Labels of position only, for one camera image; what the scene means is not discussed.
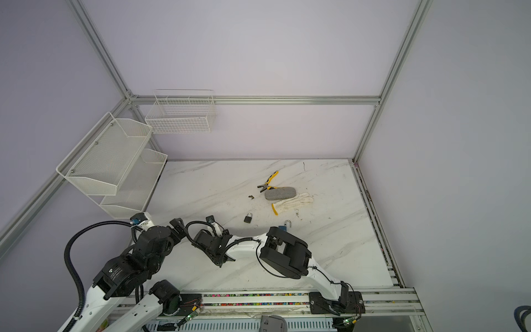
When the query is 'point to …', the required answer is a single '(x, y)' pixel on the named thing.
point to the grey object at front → (273, 323)
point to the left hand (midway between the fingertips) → (172, 228)
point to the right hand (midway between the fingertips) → (212, 238)
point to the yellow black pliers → (266, 186)
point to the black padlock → (248, 218)
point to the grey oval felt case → (279, 193)
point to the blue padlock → (285, 227)
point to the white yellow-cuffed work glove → (279, 206)
